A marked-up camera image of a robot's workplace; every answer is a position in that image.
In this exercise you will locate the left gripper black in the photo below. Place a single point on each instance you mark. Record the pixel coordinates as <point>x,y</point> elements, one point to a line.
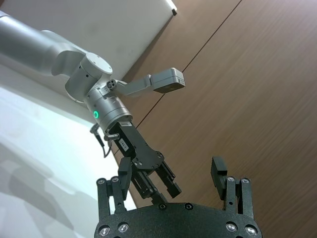
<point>138,146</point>

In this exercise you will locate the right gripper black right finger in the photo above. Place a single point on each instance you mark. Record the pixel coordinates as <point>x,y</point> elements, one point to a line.
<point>219,176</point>

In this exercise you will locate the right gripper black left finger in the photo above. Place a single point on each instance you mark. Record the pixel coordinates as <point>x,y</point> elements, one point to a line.
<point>123,178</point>

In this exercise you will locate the white table cloth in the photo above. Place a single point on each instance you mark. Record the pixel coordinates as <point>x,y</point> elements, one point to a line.
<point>37,148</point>

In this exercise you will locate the white flat panel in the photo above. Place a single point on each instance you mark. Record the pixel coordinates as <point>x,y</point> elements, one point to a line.
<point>111,29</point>

